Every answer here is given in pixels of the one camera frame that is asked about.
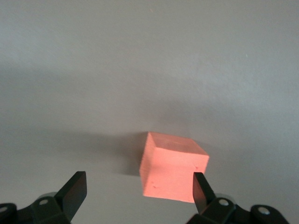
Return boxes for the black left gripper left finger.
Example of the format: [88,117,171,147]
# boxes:
[0,171,88,224]

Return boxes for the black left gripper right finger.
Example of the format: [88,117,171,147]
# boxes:
[186,172,290,224]

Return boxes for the orange foam block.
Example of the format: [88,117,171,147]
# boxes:
[139,131,210,203]

